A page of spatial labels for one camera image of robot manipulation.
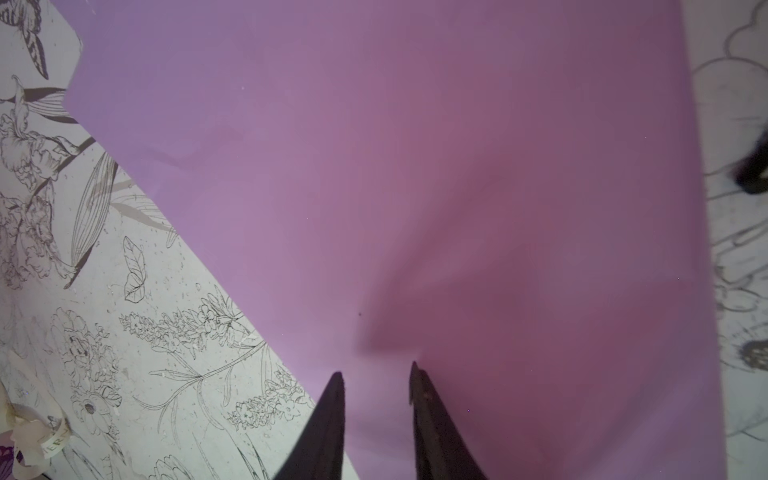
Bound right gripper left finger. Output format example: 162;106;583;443
274;372;345;480

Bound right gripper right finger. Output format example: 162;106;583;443
409;362;488;480

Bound purple pink wrapping paper sheet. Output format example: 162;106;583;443
57;1;727;479

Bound cream ribbon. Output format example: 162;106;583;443
1;385;72;480

